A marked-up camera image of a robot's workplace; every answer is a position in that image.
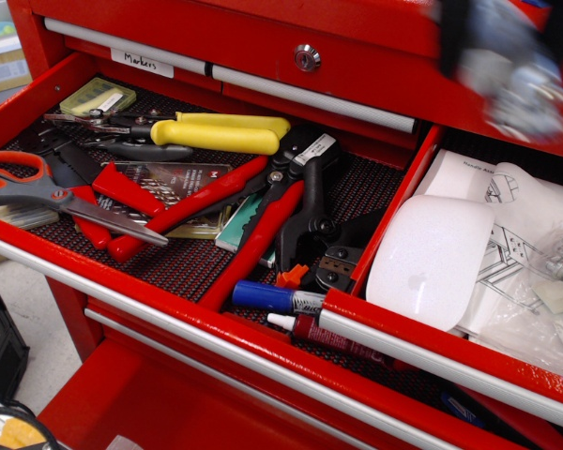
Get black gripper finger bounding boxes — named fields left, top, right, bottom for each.
left=439, top=28, right=469, bottom=79

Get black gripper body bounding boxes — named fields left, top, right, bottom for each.
left=434, top=1, right=563, bottom=56

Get silver metal box cutter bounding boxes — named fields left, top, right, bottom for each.
left=457, top=49, right=563, bottom=143

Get teal white small box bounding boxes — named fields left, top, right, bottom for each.
left=215, top=193, right=264, bottom=253

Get open red left drawer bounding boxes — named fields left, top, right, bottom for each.
left=0, top=52, right=426, bottom=449

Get open red drawer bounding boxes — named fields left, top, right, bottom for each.
left=317, top=123, right=563, bottom=435
left=0, top=52, right=426, bottom=449

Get open red right drawer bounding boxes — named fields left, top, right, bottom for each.
left=317, top=123, right=563, bottom=435

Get silver cabinet lock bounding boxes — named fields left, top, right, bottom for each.
left=294, top=44, right=321, bottom=72

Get white paper instruction sheet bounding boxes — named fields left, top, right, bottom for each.
left=415, top=149, right=563, bottom=336

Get white computer mouse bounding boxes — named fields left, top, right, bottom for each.
left=365, top=195, right=495, bottom=331

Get black ratchet crimping tool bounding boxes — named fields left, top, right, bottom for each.
left=275, top=125, right=387, bottom=293

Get red metal tool chest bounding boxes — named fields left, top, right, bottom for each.
left=9, top=1, right=563, bottom=449

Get clear bag of hardware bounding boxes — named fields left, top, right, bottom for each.
left=478, top=221, right=563, bottom=376

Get orange plastic clip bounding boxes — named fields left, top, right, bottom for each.
left=275, top=264, right=309, bottom=290

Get clear drill bit case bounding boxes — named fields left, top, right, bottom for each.
left=95, top=161, right=232, bottom=225

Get red threadlocker bottle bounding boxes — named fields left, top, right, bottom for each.
left=266, top=313, right=394, bottom=368

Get white markers label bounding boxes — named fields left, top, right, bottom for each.
left=110, top=48, right=175, bottom=79

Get blue cap marker pen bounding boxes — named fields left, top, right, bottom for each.
left=232, top=280, right=326, bottom=314

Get black small cutters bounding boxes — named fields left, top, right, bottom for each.
left=82, top=136, right=193, bottom=162

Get green blade case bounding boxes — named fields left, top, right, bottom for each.
left=59, top=77, right=136, bottom=117

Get clear plastic case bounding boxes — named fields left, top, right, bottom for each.
left=0, top=204, right=59, bottom=230

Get yellow sponge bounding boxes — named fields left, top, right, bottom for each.
left=0, top=418, right=46, bottom=449

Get yellow handled pliers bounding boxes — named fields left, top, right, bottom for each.
left=43, top=109, right=291, bottom=156

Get red handled wire stripper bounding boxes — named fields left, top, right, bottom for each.
left=107, top=152, right=307, bottom=285

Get red handled pliers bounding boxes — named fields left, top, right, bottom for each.
left=17, top=126, right=167, bottom=250

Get orange grey handled scissors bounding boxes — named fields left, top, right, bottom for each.
left=0, top=150, right=168, bottom=247

